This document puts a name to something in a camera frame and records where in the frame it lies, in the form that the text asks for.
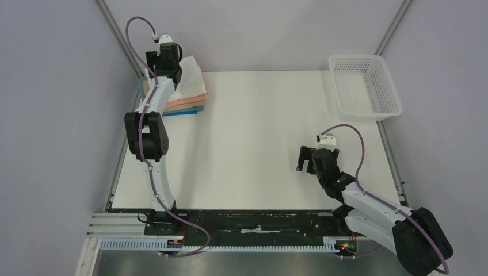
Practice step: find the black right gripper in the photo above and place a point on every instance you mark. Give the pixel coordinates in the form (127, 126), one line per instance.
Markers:
(314, 157)

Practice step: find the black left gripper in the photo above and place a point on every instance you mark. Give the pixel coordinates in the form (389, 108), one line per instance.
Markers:
(153, 59)

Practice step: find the white t shirt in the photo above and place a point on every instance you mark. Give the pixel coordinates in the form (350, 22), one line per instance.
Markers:
(191, 83)

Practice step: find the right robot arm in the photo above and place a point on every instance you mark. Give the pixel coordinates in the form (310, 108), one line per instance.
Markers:
(414, 236)

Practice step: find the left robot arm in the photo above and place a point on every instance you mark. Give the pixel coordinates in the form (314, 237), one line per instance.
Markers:
(147, 137)

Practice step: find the folded tan t shirt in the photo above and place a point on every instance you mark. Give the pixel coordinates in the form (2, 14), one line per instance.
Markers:
(177, 105)

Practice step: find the folded pink t shirt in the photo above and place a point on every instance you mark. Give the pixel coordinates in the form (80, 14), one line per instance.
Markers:
(165, 94)

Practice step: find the folded grey-blue t shirt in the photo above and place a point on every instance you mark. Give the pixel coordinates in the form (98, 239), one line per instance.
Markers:
(200, 108)

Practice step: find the folded bright blue t shirt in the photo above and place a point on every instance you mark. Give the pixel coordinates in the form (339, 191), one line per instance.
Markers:
(180, 113)

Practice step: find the white plastic basket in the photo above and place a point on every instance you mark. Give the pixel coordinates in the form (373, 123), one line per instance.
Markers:
(363, 88)

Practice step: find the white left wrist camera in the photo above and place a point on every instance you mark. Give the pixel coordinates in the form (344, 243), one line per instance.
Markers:
(164, 38)

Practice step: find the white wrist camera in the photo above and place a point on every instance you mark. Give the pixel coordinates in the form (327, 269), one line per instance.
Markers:
(326, 140)
(164, 38)

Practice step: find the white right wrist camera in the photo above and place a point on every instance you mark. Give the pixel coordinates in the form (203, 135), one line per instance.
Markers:
(326, 140)

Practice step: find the left aluminium frame post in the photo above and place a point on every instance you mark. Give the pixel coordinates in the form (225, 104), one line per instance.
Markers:
(119, 35)

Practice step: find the aluminium frame post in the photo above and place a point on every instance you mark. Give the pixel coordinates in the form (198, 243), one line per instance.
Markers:
(400, 13)
(119, 35)

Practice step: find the right aluminium frame post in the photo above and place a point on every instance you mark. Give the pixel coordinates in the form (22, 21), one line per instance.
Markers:
(400, 13)

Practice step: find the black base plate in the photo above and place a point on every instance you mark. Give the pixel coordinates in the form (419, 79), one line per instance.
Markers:
(247, 228)

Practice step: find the white slotted cable duct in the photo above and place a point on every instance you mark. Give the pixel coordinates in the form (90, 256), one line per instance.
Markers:
(146, 244)

